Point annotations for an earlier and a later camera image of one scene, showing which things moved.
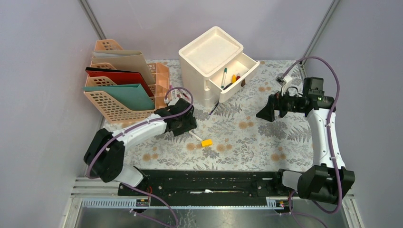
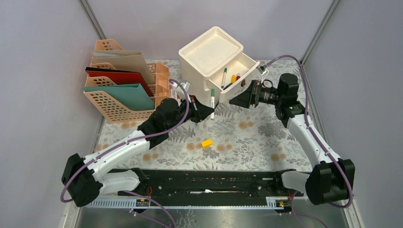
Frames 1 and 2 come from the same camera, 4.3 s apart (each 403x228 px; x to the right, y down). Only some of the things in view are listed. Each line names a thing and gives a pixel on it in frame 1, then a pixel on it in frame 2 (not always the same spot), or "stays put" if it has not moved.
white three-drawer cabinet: [213, 65] stays put
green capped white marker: [195, 135] -> [212, 101]
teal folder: [128, 96] stays put
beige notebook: [130, 60] stays put
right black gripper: [275, 102] -> [250, 97]
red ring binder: [120, 76] stays put
